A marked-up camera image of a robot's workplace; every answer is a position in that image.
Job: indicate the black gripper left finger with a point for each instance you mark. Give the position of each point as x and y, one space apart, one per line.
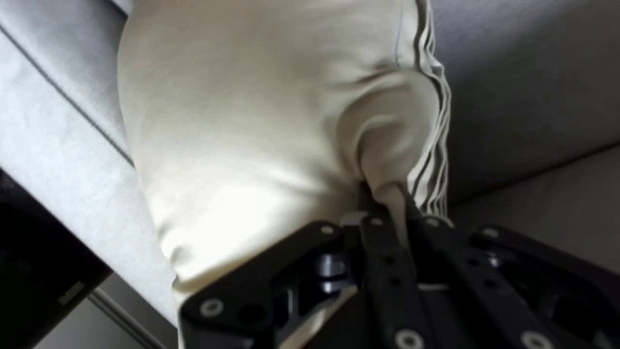
225 317

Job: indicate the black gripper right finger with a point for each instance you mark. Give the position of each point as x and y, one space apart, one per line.
471 278

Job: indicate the small cream pillow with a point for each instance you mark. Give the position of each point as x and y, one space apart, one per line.
258 129

